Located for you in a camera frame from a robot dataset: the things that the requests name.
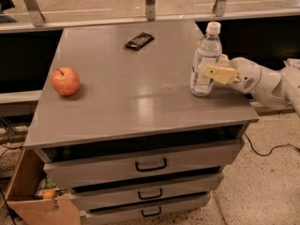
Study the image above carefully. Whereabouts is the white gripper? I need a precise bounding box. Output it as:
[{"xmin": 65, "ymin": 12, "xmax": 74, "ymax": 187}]
[{"xmin": 203, "ymin": 54, "xmax": 262, "ymax": 94}]

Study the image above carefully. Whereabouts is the clear blue plastic bottle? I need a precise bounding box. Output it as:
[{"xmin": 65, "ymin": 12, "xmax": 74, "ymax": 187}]
[{"xmin": 189, "ymin": 22, "xmax": 222, "ymax": 97}]

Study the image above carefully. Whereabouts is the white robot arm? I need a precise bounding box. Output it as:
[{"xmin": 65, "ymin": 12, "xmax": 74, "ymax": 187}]
[{"xmin": 203, "ymin": 55, "xmax": 300, "ymax": 115}]

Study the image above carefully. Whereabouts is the black chocolate bar wrapper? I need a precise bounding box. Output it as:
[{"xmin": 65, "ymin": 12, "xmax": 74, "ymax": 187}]
[{"xmin": 125, "ymin": 32, "xmax": 155, "ymax": 51}]

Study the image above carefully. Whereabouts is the grey drawer cabinet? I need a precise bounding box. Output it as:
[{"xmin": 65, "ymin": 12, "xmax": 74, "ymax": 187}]
[{"xmin": 23, "ymin": 20, "xmax": 260, "ymax": 225}]

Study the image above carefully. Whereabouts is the top grey drawer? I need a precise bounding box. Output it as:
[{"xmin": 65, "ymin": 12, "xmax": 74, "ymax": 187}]
[{"xmin": 44, "ymin": 139, "xmax": 244, "ymax": 188}]

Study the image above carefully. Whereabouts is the grey drawer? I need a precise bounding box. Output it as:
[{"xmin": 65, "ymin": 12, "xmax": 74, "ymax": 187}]
[
  {"xmin": 44, "ymin": 139, "xmax": 244, "ymax": 188},
  {"xmin": 86, "ymin": 193, "xmax": 210, "ymax": 225},
  {"xmin": 70, "ymin": 172, "xmax": 224, "ymax": 211}
]

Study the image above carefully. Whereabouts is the red apple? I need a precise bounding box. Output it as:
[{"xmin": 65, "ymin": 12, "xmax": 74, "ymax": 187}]
[{"xmin": 51, "ymin": 67, "xmax": 81, "ymax": 96}]

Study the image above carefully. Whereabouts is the middle grey drawer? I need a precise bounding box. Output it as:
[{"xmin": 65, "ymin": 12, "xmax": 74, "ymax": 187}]
[{"xmin": 70, "ymin": 172, "xmax": 224, "ymax": 211}]

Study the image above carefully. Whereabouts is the bottom grey drawer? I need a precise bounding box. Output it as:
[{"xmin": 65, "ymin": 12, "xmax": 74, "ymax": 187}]
[{"xmin": 86, "ymin": 193, "xmax": 210, "ymax": 225}]

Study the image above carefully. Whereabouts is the green snack package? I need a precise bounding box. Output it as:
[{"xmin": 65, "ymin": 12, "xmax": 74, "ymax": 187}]
[{"xmin": 35, "ymin": 176, "xmax": 58, "ymax": 198}]

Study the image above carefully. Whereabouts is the small orange fruit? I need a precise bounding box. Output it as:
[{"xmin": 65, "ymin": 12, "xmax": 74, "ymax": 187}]
[{"xmin": 42, "ymin": 189, "xmax": 57, "ymax": 200}]

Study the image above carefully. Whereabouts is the cardboard box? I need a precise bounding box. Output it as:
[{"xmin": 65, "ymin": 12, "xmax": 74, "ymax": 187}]
[{"xmin": 6, "ymin": 148, "xmax": 81, "ymax": 225}]

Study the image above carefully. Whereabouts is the black floor cable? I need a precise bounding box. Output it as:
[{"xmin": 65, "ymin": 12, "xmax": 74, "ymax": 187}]
[{"xmin": 243, "ymin": 132, "xmax": 300, "ymax": 158}]

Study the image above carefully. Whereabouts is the metal railing frame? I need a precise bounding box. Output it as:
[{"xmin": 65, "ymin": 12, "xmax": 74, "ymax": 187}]
[{"xmin": 0, "ymin": 0, "xmax": 300, "ymax": 33}]

